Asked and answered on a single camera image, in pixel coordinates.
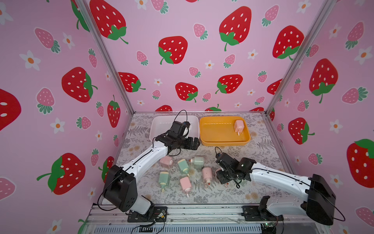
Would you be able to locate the green sharpener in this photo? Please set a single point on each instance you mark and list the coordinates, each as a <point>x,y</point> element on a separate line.
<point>184,167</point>
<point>164,180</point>
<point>243,183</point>
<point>197,162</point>

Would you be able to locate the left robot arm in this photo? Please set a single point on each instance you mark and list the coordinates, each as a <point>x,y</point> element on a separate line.
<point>121,184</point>

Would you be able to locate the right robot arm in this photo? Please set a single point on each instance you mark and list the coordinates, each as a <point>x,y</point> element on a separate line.
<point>310,196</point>

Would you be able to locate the green sharpener top right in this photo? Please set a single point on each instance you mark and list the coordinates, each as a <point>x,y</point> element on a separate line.
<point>197,162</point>

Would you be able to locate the green sharpener lower left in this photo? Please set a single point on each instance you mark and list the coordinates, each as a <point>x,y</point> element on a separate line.
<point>164,180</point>

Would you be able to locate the aluminium front rail frame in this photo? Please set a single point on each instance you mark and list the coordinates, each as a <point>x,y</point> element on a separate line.
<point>199,219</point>

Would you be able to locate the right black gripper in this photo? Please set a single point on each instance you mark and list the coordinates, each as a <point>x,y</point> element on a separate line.
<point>223,177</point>

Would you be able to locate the yellow plastic storage tray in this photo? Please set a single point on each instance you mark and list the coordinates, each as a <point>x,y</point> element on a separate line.
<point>219,131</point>

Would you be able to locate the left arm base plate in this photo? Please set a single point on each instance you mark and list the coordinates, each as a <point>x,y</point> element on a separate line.
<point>155,213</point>

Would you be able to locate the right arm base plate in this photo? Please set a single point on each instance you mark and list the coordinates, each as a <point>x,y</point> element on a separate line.
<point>253,213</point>

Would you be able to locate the green sharpener upper middle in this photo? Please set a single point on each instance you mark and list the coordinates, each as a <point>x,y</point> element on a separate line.
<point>184,167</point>

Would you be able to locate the white plastic storage tray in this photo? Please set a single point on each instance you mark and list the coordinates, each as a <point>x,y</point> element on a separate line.
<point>161,124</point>

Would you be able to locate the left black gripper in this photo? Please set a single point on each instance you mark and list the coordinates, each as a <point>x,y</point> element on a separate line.
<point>195,145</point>

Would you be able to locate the pink sharpener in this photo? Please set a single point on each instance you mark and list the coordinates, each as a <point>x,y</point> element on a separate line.
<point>166,162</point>
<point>186,185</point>
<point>207,176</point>
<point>226,184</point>
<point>239,126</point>

